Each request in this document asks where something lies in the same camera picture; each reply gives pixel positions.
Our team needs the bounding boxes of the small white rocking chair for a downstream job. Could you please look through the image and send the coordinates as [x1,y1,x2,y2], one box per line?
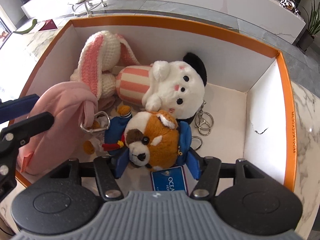
[71,0,107,17]

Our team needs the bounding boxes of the silver keyring clasp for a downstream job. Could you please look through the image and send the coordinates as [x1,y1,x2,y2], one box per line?
[194,100,214,137]

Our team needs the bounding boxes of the cow pattern figurine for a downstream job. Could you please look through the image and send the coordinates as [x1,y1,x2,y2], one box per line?
[278,0,300,15]

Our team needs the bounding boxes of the pink fabric pouch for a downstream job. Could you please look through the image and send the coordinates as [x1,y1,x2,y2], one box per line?
[17,81,98,175]

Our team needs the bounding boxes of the crochet white pink bunny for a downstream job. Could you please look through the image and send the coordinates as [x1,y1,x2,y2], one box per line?
[70,30,140,100]

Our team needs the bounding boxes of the blue paper hang tag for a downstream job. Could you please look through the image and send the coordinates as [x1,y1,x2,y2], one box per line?
[151,166,188,193]

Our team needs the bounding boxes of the brown dog pilot plush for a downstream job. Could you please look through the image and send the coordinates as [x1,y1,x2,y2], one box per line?
[82,105,192,171]

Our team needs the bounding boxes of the orange cardboard box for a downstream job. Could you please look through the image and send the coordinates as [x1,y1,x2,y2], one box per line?
[1,15,297,190]

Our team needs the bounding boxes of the potted green plant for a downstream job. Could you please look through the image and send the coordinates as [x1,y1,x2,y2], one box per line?
[297,0,319,53]

